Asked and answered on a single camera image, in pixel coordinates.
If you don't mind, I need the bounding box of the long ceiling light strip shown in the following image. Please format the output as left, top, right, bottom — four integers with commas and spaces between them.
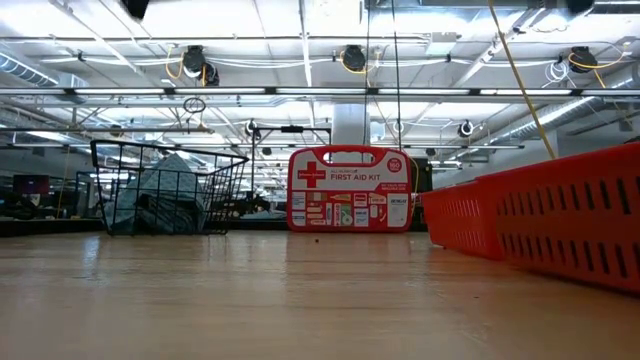
0, 87, 640, 97

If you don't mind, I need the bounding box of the silver ventilation duct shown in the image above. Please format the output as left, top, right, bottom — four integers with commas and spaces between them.
492, 94, 640, 144
0, 52, 89, 90

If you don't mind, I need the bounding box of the thin black hanging cable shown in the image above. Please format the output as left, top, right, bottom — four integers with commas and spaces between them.
363, 0, 372, 147

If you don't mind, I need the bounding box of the black wire basket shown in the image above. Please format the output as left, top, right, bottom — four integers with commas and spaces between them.
89, 139, 250, 236

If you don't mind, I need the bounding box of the white building column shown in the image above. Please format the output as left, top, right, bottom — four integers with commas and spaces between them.
331, 103, 371, 151

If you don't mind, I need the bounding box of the red plastic slotted basket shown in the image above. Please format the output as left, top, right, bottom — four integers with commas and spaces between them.
474, 141, 640, 295
419, 180, 506, 262

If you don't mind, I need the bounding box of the black cable with coil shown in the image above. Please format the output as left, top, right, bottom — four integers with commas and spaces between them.
392, 0, 403, 151

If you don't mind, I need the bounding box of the long yellow cable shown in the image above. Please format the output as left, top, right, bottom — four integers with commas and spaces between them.
487, 0, 558, 160

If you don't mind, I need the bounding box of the blue patterned cloth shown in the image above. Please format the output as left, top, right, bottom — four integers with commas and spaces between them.
103, 152, 207, 236

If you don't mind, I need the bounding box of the red first aid kit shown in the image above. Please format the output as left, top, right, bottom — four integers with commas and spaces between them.
286, 144, 414, 234

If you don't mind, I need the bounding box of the dark background monitor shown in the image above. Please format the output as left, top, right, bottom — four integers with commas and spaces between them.
12, 174, 51, 196

